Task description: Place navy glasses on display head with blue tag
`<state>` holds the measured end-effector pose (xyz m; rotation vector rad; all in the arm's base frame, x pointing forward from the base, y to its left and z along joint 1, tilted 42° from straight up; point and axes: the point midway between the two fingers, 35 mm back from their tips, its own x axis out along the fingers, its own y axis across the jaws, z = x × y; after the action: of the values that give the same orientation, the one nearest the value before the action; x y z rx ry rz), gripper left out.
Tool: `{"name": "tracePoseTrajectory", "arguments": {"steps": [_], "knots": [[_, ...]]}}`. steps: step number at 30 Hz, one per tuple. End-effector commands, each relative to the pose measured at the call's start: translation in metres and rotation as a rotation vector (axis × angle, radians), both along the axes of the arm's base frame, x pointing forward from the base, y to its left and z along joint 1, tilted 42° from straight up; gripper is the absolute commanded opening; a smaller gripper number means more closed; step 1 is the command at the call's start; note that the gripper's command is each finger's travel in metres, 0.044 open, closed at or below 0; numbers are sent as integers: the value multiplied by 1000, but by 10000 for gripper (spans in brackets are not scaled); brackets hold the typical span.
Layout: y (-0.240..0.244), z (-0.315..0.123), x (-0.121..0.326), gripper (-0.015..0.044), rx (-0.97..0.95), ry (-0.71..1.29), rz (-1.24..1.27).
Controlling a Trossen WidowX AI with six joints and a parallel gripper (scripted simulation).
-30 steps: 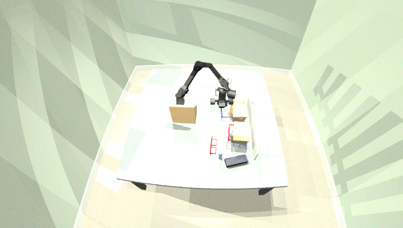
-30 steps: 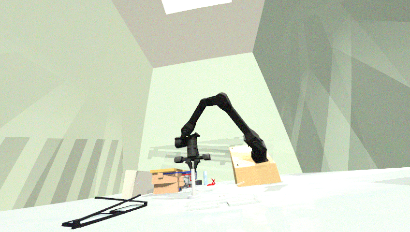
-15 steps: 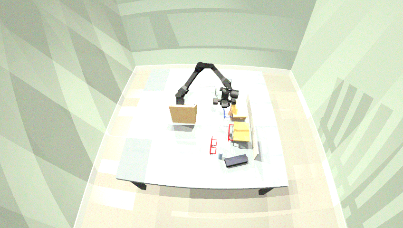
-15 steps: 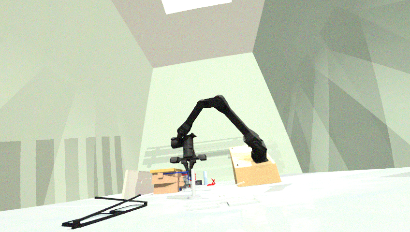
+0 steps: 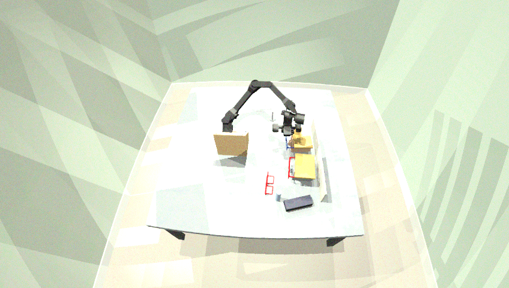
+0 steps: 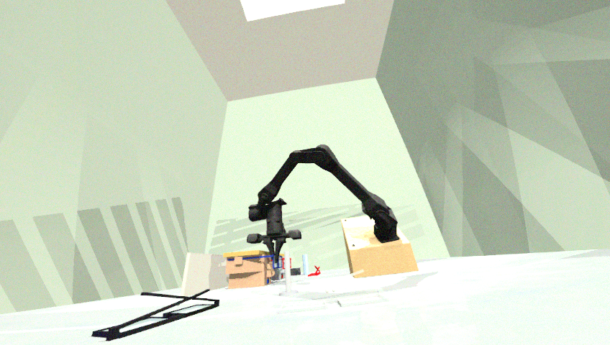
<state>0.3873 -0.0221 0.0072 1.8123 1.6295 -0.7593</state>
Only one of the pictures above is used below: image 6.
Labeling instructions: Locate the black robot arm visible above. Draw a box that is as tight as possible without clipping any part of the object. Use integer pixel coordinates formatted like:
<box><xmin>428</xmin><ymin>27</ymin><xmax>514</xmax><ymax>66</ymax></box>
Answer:
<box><xmin>249</xmin><ymin>144</ymin><xmax>399</xmax><ymax>243</ymax></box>

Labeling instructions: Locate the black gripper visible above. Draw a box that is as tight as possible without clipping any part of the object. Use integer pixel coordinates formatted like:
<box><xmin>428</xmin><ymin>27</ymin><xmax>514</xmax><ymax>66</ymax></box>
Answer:
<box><xmin>247</xmin><ymin>216</ymin><xmax>301</xmax><ymax>263</ymax></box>

